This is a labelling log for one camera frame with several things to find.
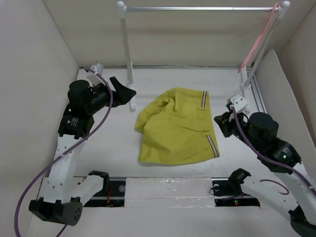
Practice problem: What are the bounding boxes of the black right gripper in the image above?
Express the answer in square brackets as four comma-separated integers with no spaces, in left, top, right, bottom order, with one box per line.
[213,108,261,151]

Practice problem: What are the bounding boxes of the yellow trousers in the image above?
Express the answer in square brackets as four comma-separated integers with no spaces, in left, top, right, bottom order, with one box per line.
[135,87,220,165]

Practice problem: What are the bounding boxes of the pink clothes hanger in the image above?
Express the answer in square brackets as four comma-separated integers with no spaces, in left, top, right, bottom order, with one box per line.
[237,2,279,74]

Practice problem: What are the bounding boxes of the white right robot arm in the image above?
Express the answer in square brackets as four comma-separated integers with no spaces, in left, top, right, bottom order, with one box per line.
[214,110,316,237]

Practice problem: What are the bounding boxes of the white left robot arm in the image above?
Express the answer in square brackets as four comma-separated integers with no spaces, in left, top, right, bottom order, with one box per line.
[29,77,136,226]

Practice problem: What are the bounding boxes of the white side board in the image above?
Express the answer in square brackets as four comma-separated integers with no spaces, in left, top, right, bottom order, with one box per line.
[255,49,316,176]

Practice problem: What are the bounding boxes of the white clothes rack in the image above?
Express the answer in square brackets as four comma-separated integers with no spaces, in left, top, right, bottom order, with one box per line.
[116,0,291,99]

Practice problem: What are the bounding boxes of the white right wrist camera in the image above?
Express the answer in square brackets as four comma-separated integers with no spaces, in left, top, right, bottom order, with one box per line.
[227,93,248,114]

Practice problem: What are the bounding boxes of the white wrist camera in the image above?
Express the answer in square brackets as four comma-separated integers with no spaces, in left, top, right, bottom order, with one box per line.
[87,63,104,83]
[227,93,248,114]

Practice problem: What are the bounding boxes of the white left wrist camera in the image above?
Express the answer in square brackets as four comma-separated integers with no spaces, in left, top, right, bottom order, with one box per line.
[87,63,104,83]

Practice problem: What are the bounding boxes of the aluminium rail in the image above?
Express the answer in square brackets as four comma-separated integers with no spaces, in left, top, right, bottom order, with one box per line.
[250,74,267,113]

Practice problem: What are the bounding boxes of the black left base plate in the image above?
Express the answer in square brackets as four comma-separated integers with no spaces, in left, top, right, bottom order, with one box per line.
[84,178,126,207]

